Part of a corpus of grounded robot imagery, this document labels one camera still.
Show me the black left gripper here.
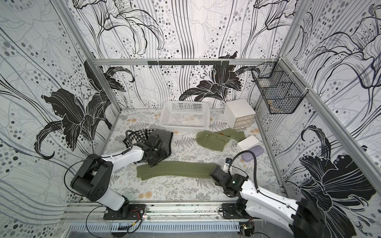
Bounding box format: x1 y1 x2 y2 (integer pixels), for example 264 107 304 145
146 147 169 168

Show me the green knitted scarf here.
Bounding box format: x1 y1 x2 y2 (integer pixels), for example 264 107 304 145
137 128 246 180

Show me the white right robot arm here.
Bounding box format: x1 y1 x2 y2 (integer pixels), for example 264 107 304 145
210 165 325 238

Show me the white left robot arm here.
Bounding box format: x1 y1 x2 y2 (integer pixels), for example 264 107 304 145
70 135 166 217

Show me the black white patterned scarf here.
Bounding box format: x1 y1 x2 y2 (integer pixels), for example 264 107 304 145
123 129 174 158

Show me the white plastic laundry basket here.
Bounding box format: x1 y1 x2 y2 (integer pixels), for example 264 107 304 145
159 101 210 132

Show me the lavender flat pad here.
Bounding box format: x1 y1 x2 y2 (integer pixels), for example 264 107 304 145
241 145 265 162

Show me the white rectangular box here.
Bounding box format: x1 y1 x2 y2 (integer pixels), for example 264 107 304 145
237 135 260 151

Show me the white mini drawer cabinet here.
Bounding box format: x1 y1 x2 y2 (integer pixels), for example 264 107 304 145
224 99 256 130

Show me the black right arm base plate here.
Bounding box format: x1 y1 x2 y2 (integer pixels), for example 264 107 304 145
218 203 250 220

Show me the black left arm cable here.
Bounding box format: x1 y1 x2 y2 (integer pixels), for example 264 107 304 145
124 129 140 149

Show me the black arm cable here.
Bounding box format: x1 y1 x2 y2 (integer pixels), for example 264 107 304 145
229 150 260 191
124 129 140 149

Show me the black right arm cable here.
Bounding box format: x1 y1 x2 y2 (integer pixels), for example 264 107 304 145
229 150 260 191

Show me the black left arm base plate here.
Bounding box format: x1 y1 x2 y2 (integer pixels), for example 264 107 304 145
103 204 147 221

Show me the white slotted cable duct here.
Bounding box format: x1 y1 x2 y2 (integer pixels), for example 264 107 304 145
69 222 240 233

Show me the black wall hook rail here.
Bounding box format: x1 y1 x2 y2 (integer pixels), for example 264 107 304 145
147 60 230 65

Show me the black wire wall basket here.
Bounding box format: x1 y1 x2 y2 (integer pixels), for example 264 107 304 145
251 59 308 114

